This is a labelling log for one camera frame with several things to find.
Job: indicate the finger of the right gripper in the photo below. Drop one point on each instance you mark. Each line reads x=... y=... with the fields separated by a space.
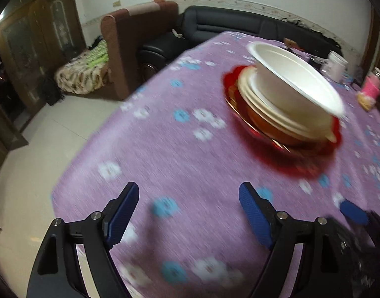
x=353 y=213

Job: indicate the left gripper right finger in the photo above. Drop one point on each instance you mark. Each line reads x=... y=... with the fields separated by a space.
x=306 y=258

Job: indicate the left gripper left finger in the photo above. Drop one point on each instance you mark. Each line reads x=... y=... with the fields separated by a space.
x=56 y=271

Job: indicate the cream plastic bowl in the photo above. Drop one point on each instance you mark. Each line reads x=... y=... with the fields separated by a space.
x=316 y=129

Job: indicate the large white foam bowl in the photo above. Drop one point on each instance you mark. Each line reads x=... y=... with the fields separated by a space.
x=292 y=85

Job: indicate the red scalloped plate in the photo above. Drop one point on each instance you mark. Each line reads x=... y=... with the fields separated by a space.
x=303 y=159

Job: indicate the bagged bread bun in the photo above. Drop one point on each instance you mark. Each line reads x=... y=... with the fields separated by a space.
x=365 y=101

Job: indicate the pink sleeved thermos bottle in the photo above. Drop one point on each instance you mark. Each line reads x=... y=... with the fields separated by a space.
x=371 y=85

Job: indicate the white plastic jar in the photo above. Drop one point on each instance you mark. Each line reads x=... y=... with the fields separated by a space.
x=334 y=67

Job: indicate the purple floral tablecloth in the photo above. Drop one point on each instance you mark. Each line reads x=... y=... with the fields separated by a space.
x=176 y=138

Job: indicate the patterned blanket bed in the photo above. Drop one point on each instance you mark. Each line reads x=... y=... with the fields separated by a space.
x=85 y=73

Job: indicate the wooden cabinet door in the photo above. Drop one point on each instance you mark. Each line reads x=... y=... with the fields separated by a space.
x=36 y=38

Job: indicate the brown armchair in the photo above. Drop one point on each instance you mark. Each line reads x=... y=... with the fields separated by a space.
x=125 y=31

